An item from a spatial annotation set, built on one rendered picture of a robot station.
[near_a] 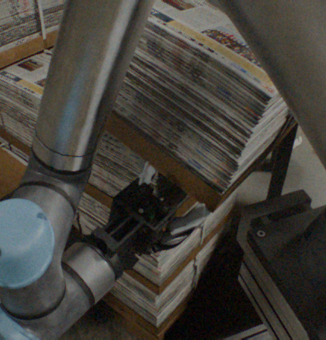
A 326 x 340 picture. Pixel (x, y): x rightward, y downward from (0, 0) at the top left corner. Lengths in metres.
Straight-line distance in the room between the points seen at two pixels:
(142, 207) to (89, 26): 0.28
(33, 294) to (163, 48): 0.35
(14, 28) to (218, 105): 0.72
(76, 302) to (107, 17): 0.31
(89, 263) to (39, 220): 0.13
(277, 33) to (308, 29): 0.01
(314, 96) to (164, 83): 0.37
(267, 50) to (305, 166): 1.93
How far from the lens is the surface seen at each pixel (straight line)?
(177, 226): 0.59
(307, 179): 2.05
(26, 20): 1.14
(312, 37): 0.19
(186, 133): 0.57
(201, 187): 0.60
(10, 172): 1.11
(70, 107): 0.38
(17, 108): 1.05
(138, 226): 0.50
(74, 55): 0.35
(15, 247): 0.36
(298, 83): 0.21
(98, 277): 0.48
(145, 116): 0.60
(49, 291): 0.41
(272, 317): 0.74
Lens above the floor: 1.27
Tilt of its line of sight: 40 degrees down
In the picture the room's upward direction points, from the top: straight up
